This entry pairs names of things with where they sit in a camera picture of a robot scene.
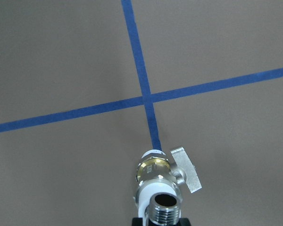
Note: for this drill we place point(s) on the white PPR pipe fitting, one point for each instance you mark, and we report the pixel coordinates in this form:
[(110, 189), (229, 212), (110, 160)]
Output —
[(156, 174)]

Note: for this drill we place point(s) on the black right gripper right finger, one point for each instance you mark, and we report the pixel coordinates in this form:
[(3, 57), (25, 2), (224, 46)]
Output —
[(183, 221)]

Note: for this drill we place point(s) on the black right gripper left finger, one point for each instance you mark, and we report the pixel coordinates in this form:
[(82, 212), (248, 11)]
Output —
[(139, 221)]

